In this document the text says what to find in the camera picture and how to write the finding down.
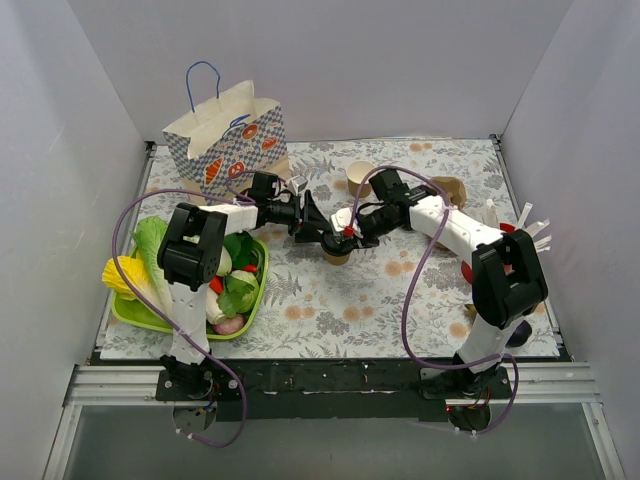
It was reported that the black plastic cup lid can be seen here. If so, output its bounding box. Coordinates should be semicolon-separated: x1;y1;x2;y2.
320;232;353;257

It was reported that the brown paper coffee cup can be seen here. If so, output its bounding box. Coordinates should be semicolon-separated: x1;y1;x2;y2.
323;251;350;266

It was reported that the blue checkered paper bag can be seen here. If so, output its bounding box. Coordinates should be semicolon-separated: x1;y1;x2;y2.
163;62;292;196

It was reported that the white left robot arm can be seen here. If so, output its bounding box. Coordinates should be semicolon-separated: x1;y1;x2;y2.
157;172;331;400

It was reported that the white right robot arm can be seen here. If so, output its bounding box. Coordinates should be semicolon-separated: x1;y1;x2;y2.
330;166;548;398

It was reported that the floral table mat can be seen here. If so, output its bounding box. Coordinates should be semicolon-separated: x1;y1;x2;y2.
99;137;561;361

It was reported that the green leafy vegetable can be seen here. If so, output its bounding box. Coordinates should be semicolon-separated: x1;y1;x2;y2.
224;232;254;269

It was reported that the brown cardboard cup carrier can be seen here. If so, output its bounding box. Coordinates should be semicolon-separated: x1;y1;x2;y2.
431;176;467;210

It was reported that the green cabbage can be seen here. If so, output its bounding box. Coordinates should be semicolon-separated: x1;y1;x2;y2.
217;270;260;318

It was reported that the red chili pepper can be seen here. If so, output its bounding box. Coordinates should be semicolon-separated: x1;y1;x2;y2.
209;275;225;295

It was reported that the pink onion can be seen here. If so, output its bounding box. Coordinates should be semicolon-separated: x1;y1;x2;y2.
213;314;245;336

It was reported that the green lettuce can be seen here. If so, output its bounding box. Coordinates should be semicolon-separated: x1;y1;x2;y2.
132;216;173;317

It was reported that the yellow corn toy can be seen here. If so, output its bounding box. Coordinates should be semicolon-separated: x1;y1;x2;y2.
102;256;152;301

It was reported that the green vegetable basket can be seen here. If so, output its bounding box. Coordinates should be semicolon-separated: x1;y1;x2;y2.
111;238;269;341

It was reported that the purple eggplant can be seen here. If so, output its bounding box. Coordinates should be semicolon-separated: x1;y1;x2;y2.
506;320;533;348

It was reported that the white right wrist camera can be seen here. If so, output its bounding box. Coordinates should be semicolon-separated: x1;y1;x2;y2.
329;207;362;238

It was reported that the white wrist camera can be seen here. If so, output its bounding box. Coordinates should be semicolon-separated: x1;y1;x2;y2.
286;175;308;195
329;207;362;238

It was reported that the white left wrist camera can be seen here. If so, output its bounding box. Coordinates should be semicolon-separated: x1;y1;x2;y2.
286;175;308;195

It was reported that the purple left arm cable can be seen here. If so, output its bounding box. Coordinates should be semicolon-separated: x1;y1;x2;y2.
112;169;291;448

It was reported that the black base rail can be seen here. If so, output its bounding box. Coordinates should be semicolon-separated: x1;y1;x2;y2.
155;359;512;423

